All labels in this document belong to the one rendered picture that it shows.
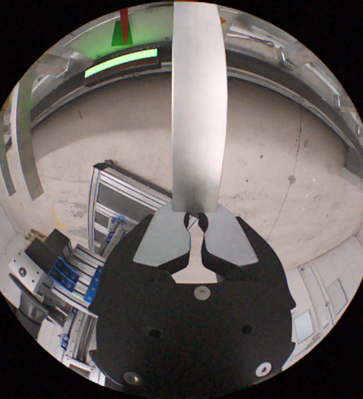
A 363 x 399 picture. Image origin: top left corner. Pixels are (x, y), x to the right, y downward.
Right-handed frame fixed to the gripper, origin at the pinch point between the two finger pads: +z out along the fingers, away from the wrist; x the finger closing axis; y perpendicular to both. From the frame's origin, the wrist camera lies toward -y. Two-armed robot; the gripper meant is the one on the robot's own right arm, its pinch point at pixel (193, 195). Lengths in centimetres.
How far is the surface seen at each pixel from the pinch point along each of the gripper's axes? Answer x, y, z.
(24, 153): -23.6, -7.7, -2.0
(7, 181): -48.6, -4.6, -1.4
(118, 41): -12.5, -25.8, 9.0
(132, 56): -10.5, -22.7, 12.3
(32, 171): -23.6, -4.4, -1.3
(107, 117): -61, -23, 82
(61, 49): -43, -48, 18
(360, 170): 237, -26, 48
